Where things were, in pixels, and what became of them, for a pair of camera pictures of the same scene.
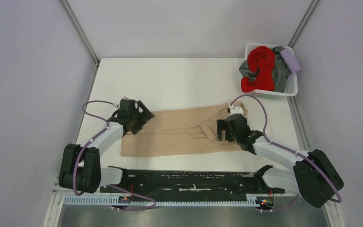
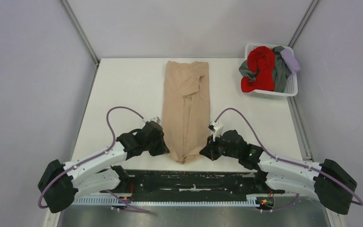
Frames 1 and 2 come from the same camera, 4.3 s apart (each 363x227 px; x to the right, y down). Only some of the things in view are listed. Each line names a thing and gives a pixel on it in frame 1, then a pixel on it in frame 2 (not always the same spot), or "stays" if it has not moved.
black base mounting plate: x=155 y=182 stays
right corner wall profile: x=304 y=22 stays
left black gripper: x=145 y=116 -> x=162 y=149
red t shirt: x=261 y=59 stays
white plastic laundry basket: x=291 y=89 stays
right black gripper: x=223 y=125 -> x=210 y=150
